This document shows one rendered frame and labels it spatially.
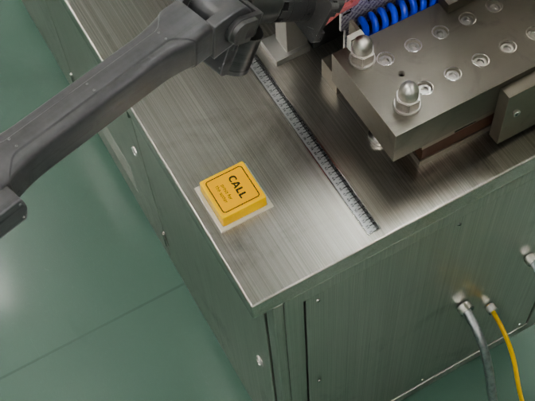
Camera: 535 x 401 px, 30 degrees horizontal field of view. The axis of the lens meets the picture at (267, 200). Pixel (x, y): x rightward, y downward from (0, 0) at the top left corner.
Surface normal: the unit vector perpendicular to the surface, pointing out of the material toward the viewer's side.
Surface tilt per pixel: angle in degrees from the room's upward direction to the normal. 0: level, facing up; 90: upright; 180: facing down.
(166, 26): 6
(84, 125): 91
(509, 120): 90
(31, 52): 0
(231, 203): 0
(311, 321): 90
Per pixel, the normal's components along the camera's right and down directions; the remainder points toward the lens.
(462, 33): -0.05, -0.51
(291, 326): 0.49, 0.74
